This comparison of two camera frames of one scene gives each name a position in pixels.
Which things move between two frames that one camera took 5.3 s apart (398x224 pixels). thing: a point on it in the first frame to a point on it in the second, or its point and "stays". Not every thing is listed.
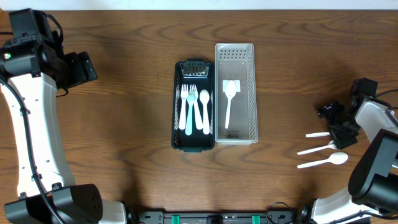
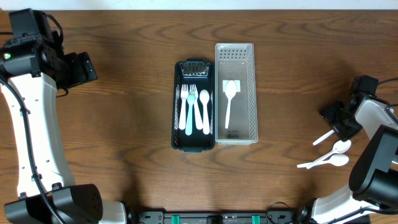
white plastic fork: (199, 122) stays
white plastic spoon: (204, 97) stays
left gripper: (82, 66) stays
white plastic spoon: (231, 91) stays
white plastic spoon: (331, 145) to (340, 147)
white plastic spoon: (315, 134) to (329, 134)
